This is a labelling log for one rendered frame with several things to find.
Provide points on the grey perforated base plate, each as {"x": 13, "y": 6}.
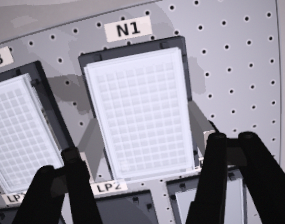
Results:
{"x": 234, "y": 53}

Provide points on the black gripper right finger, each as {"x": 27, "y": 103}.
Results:
{"x": 263, "y": 176}

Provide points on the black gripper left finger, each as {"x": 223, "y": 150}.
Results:
{"x": 81, "y": 164}

